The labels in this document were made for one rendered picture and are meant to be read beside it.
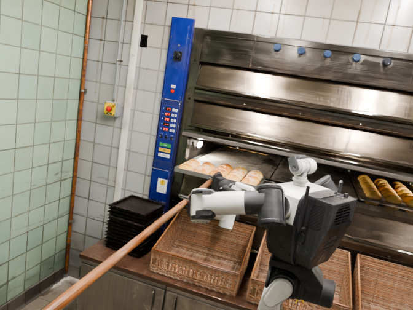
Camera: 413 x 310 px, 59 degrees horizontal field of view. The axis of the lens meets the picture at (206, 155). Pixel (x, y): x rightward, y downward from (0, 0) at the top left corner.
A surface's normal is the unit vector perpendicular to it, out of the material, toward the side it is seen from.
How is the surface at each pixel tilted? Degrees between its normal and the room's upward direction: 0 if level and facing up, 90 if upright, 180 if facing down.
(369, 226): 72
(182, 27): 90
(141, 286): 92
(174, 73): 90
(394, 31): 90
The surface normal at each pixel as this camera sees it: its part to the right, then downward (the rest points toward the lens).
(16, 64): 0.94, 0.21
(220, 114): -0.22, -0.20
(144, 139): -0.29, 0.14
